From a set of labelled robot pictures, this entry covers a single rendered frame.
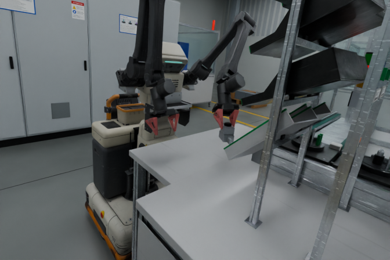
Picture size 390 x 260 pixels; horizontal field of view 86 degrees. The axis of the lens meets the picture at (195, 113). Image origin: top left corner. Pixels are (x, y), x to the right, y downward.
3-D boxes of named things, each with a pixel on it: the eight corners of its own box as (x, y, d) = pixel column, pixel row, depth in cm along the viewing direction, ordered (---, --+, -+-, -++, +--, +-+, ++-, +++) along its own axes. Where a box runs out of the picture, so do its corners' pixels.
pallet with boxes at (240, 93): (222, 100, 707) (224, 88, 696) (236, 98, 761) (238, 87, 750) (253, 108, 624) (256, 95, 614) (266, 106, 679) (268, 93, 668)
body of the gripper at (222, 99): (240, 108, 85) (238, 93, 89) (216, 107, 83) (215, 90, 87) (234, 115, 91) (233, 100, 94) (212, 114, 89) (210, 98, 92)
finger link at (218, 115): (237, 126, 81) (234, 105, 85) (219, 125, 80) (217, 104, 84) (230, 132, 87) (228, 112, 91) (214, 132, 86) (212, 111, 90)
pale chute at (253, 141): (228, 160, 73) (223, 148, 75) (253, 153, 80) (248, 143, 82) (293, 123, 52) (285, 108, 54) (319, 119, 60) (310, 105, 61)
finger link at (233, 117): (241, 126, 82) (238, 105, 86) (224, 125, 80) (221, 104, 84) (235, 133, 87) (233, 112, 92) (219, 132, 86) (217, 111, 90)
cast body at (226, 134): (218, 136, 88) (220, 120, 86) (228, 137, 89) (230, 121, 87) (224, 144, 80) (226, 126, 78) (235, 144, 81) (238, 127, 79)
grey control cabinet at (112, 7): (82, 123, 366) (75, -22, 307) (125, 118, 421) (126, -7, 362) (92, 133, 330) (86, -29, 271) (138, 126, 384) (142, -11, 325)
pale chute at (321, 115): (251, 150, 83) (246, 139, 85) (271, 144, 91) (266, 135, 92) (313, 116, 63) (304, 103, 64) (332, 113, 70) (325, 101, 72)
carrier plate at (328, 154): (270, 145, 100) (271, 141, 99) (290, 136, 116) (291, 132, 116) (327, 166, 84) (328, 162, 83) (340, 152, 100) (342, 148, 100)
